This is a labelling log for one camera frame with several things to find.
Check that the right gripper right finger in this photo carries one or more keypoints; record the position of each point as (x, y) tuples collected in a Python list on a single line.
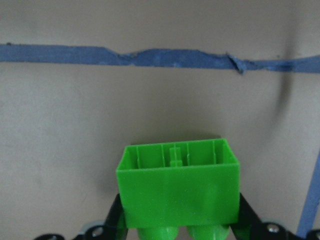
[(248, 226)]

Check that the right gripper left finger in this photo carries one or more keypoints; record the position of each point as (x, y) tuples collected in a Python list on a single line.
[(115, 225)]

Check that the green toy block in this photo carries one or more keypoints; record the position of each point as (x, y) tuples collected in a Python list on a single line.
[(193, 184)]

